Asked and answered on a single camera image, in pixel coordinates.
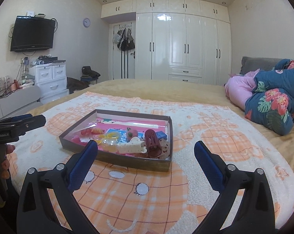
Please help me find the small earring card bag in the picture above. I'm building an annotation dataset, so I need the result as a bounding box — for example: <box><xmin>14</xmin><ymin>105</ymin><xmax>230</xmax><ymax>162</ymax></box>
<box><xmin>79</xmin><ymin>134</ymin><xmax>93</xmax><ymax>143</ymax></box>

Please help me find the orange spiral hair clip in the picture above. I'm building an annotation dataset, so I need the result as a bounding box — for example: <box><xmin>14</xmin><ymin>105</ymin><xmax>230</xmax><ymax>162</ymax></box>
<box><xmin>80</xmin><ymin>126</ymin><xmax>104</xmax><ymax>136</ymax></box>

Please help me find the pearl ball hair accessory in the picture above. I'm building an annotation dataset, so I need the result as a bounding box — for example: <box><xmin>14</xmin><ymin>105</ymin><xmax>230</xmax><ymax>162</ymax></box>
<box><xmin>96</xmin><ymin>138</ymin><xmax>118</xmax><ymax>153</ymax></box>

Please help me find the pink fluffy pompom charm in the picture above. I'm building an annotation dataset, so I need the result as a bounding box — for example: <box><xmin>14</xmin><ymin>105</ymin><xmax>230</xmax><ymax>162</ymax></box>
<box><xmin>126</xmin><ymin>127</ymin><xmax>139</xmax><ymax>142</ymax></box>

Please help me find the cream claw hair clip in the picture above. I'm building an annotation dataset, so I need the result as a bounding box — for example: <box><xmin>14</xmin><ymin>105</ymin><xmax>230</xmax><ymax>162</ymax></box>
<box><xmin>117</xmin><ymin>137</ymin><xmax>147</xmax><ymax>154</ymax></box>

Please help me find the blue small jewelry box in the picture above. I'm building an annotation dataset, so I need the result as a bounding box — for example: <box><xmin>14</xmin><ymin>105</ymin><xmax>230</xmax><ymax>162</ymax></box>
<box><xmin>155</xmin><ymin>131</ymin><xmax>168</xmax><ymax>140</ymax></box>

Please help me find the left hand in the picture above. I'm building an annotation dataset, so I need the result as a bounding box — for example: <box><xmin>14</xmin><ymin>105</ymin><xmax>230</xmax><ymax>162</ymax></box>
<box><xmin>1</xmin><ymin>144</ymin><xmax>15</xmax><ymax>180</ymax></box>

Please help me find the grey sofa seat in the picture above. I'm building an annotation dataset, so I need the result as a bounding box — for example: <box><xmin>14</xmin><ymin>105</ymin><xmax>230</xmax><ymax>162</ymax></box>
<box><xmin>0</xmin><ymin>86</ymin><xmax>43</xmax><ymax>119</ymax></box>

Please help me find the white plastic drawer cabinet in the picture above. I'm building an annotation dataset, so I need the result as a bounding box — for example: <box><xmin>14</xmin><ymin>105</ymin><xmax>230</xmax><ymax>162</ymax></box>
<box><xmin>29</xmin><ymin>60</ymin><xmax>69</xmax><ymax>104</ymax></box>

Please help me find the dark brown bag on floor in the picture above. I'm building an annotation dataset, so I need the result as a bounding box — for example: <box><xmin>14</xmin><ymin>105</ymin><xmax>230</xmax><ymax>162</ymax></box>
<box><xmin>67</xmin><ymin>77</ymin><xmax>89</xmax><ymax>94</ymax></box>

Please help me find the dark clothes pile on stool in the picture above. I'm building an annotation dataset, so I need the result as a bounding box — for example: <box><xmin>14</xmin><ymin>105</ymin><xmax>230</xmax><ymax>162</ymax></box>
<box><xmin>80</xmin><ymin>66</ymin><xmax>100</xmax><ymax>83</ymax></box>

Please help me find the beige dotted mesh bow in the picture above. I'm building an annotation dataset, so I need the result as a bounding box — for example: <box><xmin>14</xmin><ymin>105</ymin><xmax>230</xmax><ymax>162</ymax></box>
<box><xmin>159</xmin><ymin>138</ymin><xmax>170</xmax><ymax>160</ymax></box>

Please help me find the pink book blue label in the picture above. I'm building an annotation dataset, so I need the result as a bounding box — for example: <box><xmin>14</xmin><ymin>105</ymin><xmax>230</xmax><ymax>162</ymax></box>
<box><xmin>66</xmin><ymin>117</ymin><xmax>168</xmax><ymax>155</ymax></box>

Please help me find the blue floral quilt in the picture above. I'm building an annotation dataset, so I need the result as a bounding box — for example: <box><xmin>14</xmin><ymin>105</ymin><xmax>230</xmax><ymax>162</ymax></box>
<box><xmin>245</xmin><ymin>59</ymin><xmax>294</xmax><ymax>136</ymax></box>

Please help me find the white door with stripes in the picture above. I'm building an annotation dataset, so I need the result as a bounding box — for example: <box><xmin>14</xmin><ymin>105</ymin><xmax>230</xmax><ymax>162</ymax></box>
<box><xmin>108</xmin><ymin>21</ymin><xmax>136</xmax><ymax>80</ymax></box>

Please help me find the brown shallow cardboard tray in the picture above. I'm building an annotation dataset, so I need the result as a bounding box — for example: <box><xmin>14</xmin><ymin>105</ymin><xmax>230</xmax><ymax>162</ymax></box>
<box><xmin>59</xmin><ymin>109</ymin><xmax>173</xmax><ymax>172</ymax></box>

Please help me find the pink quilt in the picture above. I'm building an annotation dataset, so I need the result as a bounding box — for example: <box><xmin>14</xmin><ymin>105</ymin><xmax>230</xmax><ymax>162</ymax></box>
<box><xmin>225</xmin><ymin>69</ymin><xmax>260</xmax><ymax>110</ymax></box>

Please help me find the tan bed cover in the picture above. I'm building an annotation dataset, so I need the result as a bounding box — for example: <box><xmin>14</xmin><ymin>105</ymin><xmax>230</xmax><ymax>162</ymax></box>
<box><xmin>30</xmin><ymin>79</ymin><xmax>294</xmax><ymax>171</ymax></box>

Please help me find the hanging handbags bundle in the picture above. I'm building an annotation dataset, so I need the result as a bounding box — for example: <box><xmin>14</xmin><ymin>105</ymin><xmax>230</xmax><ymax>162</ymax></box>
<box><xmin>113</xmin><ymin>27</ymin><xmax>135</xmax><ymax>51</ymax></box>

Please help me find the grey headboard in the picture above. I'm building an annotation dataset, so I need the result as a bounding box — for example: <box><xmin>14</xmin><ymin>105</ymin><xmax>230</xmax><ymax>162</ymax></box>
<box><xmin>240</xmin><ymin>56</ymin><xmax>281</xmax><ymax>74</ymax></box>

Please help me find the white glossy wardrobe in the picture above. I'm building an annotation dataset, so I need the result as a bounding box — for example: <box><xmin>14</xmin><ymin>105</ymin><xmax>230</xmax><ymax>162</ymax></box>
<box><xmin>101</xmin><ymin>0</ymin><xmax>232</xmax><ymax>86</ymax></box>

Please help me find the black wall television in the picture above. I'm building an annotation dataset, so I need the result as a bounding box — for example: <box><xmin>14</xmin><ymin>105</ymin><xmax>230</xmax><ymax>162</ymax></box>
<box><xmin>10</xmin><ymin>16</ymin><xmax>57</xmax><ymax>52</ymax></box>

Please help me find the purple wall clock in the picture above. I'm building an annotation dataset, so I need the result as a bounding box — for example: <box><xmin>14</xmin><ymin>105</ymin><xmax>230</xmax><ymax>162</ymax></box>
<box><xmin>82</xmin><ymin>18</ymin><xmax>90</xmax><ymax>28</ymax></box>

